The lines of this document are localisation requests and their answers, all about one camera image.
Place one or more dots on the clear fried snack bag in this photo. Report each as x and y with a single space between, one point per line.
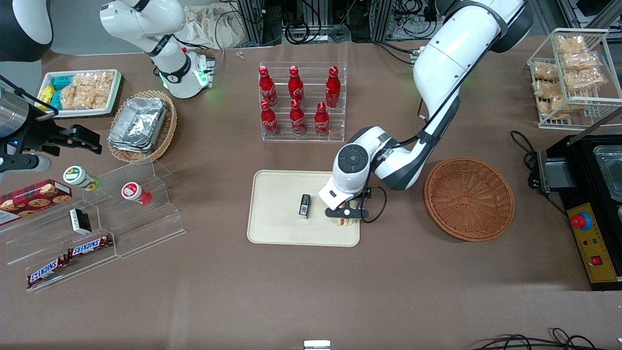
561 108
580 61
571 43
585 80
549 90
545 70

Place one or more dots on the clear acrylic bottle rack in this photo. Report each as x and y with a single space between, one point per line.
342 126

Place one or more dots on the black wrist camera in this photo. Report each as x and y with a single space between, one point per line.
365 193

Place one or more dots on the clear acrylic stepped shelf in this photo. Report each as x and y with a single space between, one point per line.
19 243
160 228

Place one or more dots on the yellow snack packet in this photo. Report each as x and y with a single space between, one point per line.
45 95

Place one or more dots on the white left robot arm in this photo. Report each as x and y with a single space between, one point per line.
447 53

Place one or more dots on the yellow control panel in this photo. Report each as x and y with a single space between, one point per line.
600 243

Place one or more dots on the red lid strawberry cup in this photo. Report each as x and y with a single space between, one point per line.
131 190

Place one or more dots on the black metal rod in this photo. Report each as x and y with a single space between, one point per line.
595 125

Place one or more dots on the Snickers chocolate bar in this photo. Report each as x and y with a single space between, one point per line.
90 246
46 271

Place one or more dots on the steel pan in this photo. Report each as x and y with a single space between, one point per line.
610 170

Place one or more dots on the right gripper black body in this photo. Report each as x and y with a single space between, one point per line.
35 134

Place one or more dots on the stacked aluminium foil trays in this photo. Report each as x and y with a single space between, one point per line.
138 124

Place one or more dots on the aluminium frame post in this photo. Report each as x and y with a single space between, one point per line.
381 19
252 22

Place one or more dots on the light oval wicker basket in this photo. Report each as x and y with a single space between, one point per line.
165 141

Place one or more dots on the triangle sandwich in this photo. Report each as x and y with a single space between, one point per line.
346 222

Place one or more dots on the red cola bottle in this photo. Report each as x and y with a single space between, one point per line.
269 121
333 90
296 87
297 120
267 90
322 121

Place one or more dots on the cream plastic serving tray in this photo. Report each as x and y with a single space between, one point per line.
277 218

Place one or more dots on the green sunflower cup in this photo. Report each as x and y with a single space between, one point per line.
75 176

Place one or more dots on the brown round wicker basket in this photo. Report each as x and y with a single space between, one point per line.
469 199

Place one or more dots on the red tartan cookie box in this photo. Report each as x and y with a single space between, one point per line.
34 197

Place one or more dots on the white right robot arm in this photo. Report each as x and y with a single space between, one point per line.
146 19

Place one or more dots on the white rectangular snack tray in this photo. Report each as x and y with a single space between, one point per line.
77 113

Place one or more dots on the clear rice cracker bag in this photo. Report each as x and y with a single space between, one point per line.
75 97
99 87

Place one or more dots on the teal snack packet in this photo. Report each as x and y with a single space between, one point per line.
56 99
62 82

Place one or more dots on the black heating appliance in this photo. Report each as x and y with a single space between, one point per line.
583 170

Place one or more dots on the red emergency stop button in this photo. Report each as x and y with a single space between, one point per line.
581 221

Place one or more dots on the white crumpled cloth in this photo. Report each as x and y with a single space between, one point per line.
218 29

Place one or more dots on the small black chocolate box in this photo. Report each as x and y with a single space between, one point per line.
304 206
80 221

